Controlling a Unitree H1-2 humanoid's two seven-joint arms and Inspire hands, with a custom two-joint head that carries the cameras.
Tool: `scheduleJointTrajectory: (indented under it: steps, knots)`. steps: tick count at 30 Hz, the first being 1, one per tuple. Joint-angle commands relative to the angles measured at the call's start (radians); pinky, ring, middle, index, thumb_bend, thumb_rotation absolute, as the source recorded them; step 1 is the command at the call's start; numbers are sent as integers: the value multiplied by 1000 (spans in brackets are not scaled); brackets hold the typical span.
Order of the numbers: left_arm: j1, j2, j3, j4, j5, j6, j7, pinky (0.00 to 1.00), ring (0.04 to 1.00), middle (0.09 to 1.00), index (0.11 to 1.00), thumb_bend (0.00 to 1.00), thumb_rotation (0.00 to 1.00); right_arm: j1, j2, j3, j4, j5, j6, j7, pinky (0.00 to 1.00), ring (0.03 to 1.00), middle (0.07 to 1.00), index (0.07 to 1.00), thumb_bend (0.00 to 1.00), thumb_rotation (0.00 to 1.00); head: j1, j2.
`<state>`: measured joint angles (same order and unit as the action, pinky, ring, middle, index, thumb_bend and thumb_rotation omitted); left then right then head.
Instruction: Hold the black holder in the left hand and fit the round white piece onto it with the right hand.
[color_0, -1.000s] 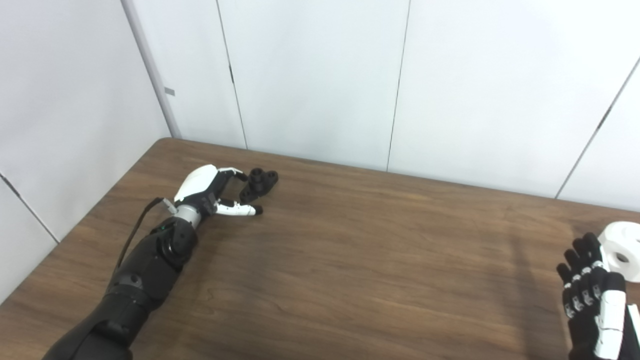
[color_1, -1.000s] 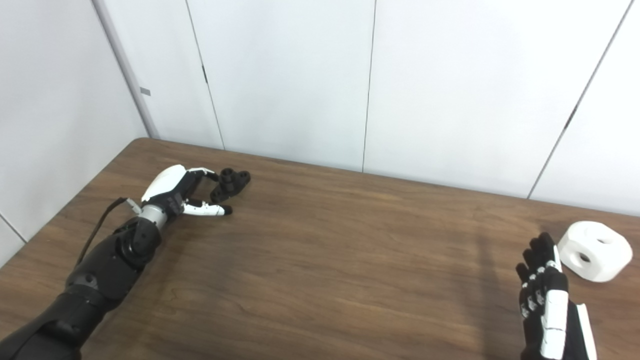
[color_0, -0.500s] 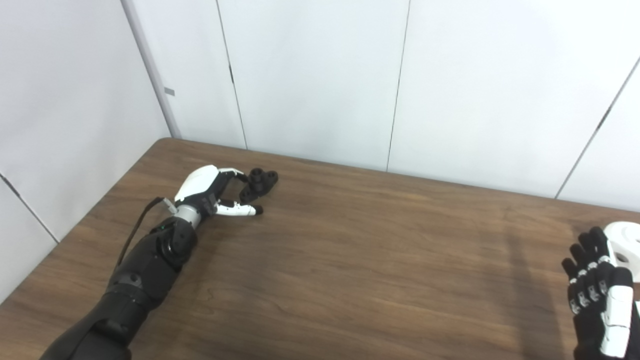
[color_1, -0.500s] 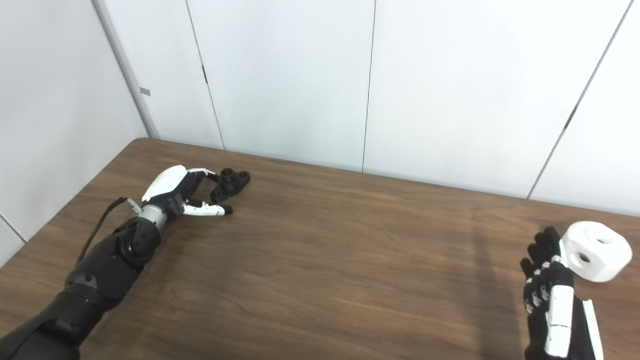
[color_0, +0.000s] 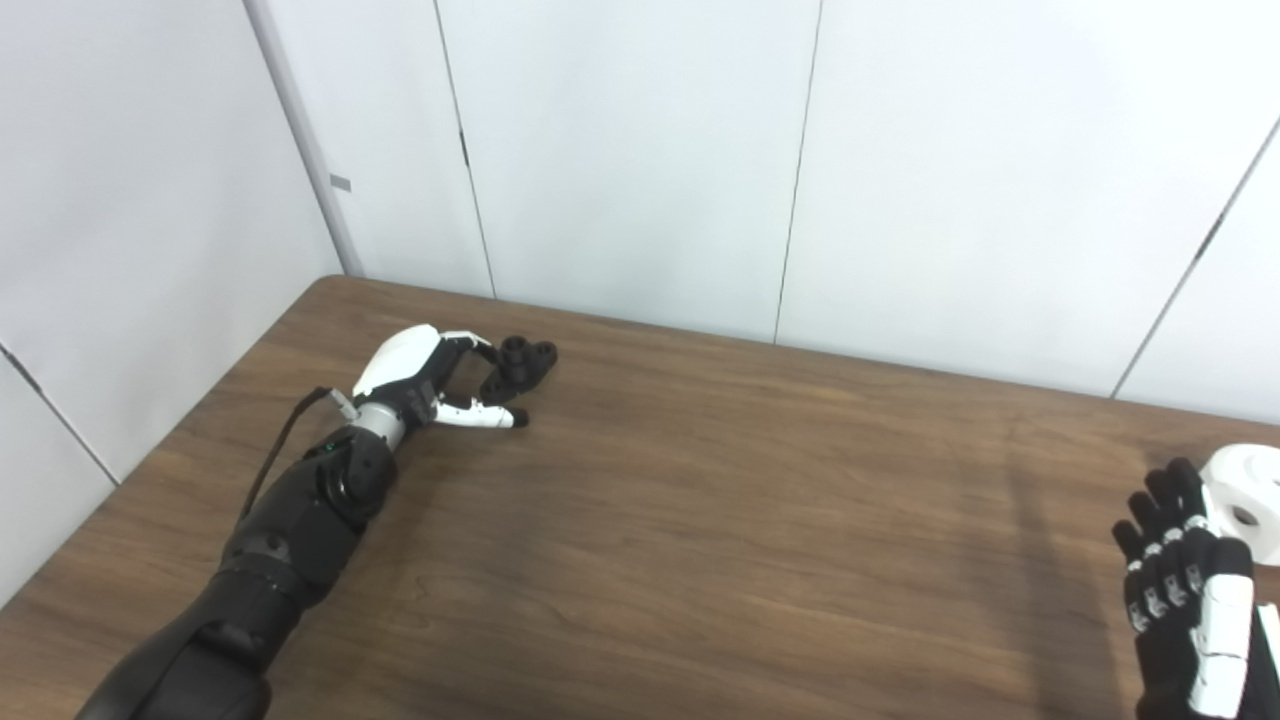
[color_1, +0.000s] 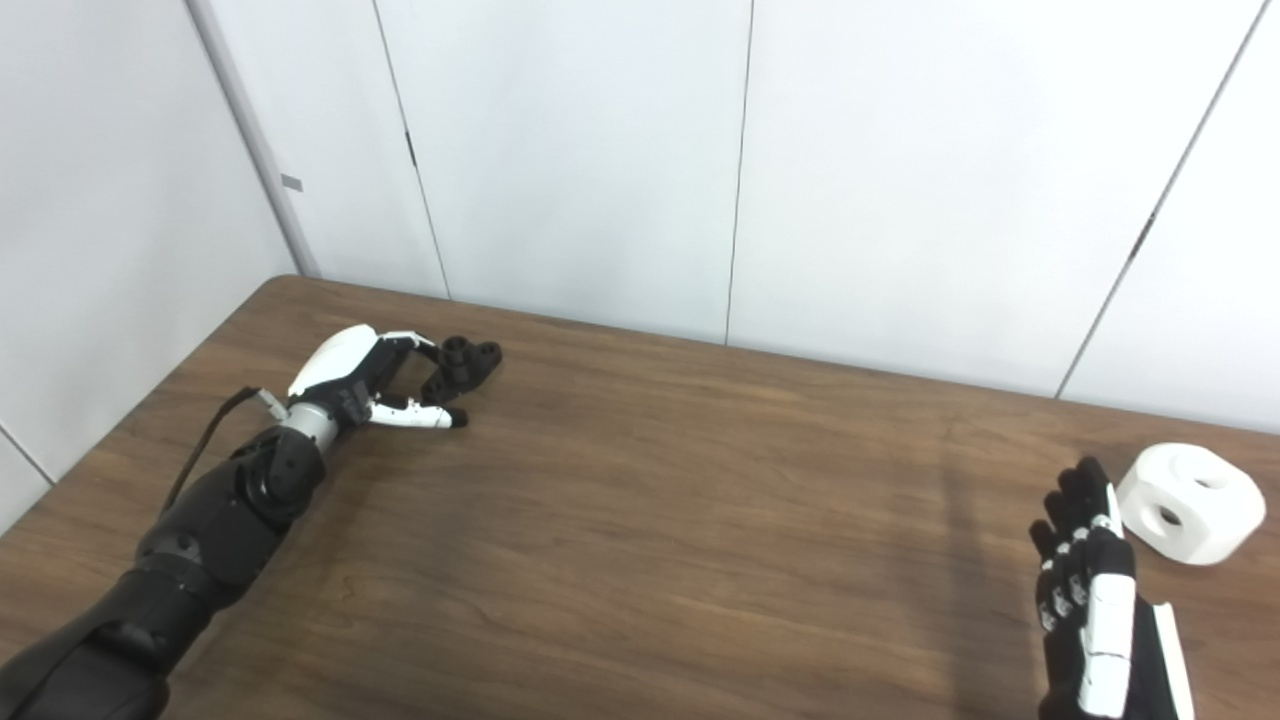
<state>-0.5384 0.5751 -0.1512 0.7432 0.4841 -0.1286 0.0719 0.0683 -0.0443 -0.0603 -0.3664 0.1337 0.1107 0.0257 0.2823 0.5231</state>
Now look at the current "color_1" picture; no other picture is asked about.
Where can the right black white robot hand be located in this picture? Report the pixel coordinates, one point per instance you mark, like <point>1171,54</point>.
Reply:
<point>1105,620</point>

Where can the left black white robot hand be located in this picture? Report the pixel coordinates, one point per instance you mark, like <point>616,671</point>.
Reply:
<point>335,365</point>

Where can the black plastic holder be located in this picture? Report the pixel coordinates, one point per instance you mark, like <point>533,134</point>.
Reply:
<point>462,368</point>

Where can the round white plastic piece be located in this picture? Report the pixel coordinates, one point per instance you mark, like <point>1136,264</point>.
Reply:
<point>1215,520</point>

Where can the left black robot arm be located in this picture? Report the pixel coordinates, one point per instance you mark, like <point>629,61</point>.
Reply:
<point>200,540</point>

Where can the grey wall corner strip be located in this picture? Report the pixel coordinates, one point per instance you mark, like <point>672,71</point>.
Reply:
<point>260,150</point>

